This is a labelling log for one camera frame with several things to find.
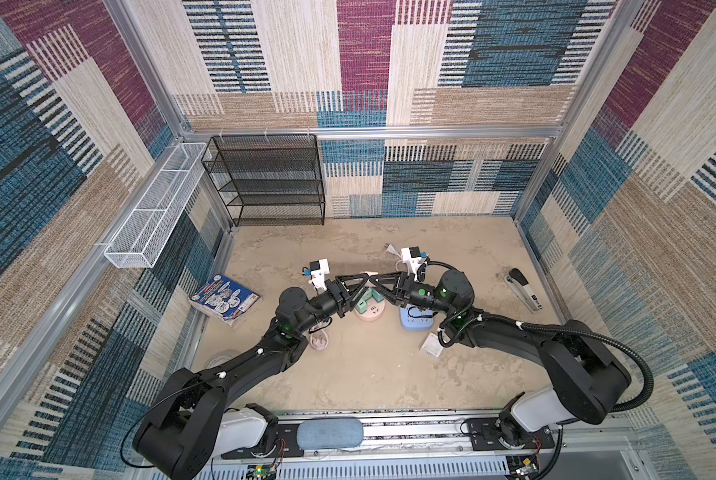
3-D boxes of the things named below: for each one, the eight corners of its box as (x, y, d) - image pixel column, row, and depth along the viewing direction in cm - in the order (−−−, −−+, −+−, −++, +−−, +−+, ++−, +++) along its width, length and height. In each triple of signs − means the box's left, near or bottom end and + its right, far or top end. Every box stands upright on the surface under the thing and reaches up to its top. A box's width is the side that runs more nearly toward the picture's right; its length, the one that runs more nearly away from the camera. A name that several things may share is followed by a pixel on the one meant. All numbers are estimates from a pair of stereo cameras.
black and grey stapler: (529, 315, 97) (537, 306, 93) (502, 278, 106) (507, 269, 102) (538, 312, 98) (546, 303, 94) (510, 276, 107) (516, 267, 102)
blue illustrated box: (189, 304, 100) (185, 299, 97) (217, 276, 107) (213, 271, 104) (234, 329, 94) (231, 325, 92) (260, 298, 101) (258, 293, 99)
